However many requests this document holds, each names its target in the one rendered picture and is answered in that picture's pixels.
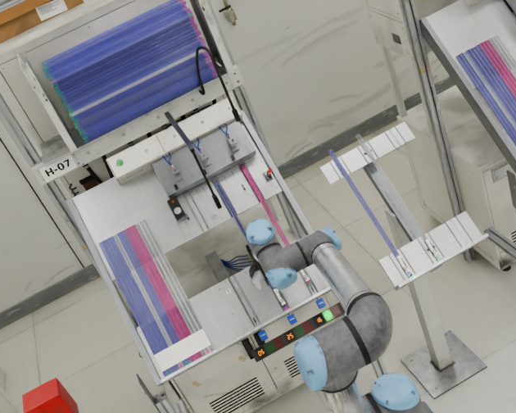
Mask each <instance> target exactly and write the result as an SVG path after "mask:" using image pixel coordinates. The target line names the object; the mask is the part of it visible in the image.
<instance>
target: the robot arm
mask: <svg viewBox="0 0 516 413"><path fill-rule="evenodd" d="M247 241H248V243H249V245H250V247H251V251H252V254H253V256H254V258H255V260H254V262H253V263H252V265H251V267H250V269H249V275H250V281H251V283H252V285H253V286H254V285H255V286H256V287H257V288H258V289H259V290H261V289H262V285H261V281H260V280H261V277H262V275H263V277H264V280H265V282H266V283H267V285H268V286H269V284H268V281H269V282H270V283H271V285H272V287H273V288H275V289H284V288H287V287H289V286H291V284H294V283H295V282H296V280H297V274H296V273H297V272H298V271H300V270H303V269H305V268H306V267H308V266H311V265H313V264H315V266H316V268H317V269H318V270H319V272H320V274H321V275H322V276H323V277H324V279H325V280H326V282H327V283H328V285H329V286H330V288H331V289H332V290H333V292H334V293H335V294H336V296H337V298H338V299H339V301H340V302H341V303H342V305H343V306H344V307H345V309H346V316H345V317H343V318H341V319H340V320H337V321H335V322H333V323H331V324H329V325H327V326H326V327H324V328H322V329H320V330H318V331H316V332H314V333H312V334H310V335H306V336H305V337H304V338H303V339H301V340H299V341H297V342H296V343H295V344H294V346H293V354H294V357H295V360H296V363H297V367H298V369H299V371H300V373H301V376H302V378H303V379H304V381H305V383H306V386H307V387H308V389H309V390H310V391H312V392H316V391H321V392H323V394H324V397H325V400H326V402H327V403H328V407H329V410H328V413H425V410H424V408H423V403H422V402H421V399H420V394H419V390H418V389H417V388H416V386H415V384H414V382H413V381H412V380H411V379H410V378H409V377H407V376H405V375H403V374H397V373H390V374H384V375H382V376H380V377H379V378H377V379H376V380H375V381H374V384H373V386H372V390H371V392H370V393H367V394H365V395H364V396H361V395H360V390H359V388H358V385H357V382H356V378H357V375H358V370H359V369H361V368H363V367H364V366H367V365H368V364H370V363H372V362H374V361H376V360H377V359H378V358H379V357H381V356H382V354H383V353H384V352H385V351H386V350H387V348H388V345H389V343H390V341H391V338H392V327H393V323H392V314H391V311H390V308H389V306H388V304H387V303H386V302H385V301H384V299H383V298H382V297H381V296H380V295H379V294H378V293H376V292H372V291H371V290H370V289H369V287H368V286H367V284H366V283H365V282H364V281H363V280H362V278H361V277H360V276H359V275H358V274H357V272H356V271H355V270H354V268H353V267H352V266H351V264H350V263H349V262H348V260H347V259H346V258H345V257H344V256H343V255H342V253H341V252H340V250H341V249H342V244H341V241H340V239H339V237H338V236H337V234H336V232H335V230H334V229H333V228H332V227H326V228H324V229H321V230H317V231H315V233H313V234H311V235H309V236H307V237H305V238H303V239H301V240H299V241H297V242H295V243H293V244H291V245H289V246H287V247H285V248H282V246H281V244H280V243H279V241H278V239H277V237H276V235H275V233H274V228H273V226H272V225H271V224H270V223H269V222H268V221H267V220H265V219H256V220H253V221H252V222H251V223H250V224H249V225H248V226H247ZM265 276H266V277H265ZM267 280H268V281H267Z"/></svg>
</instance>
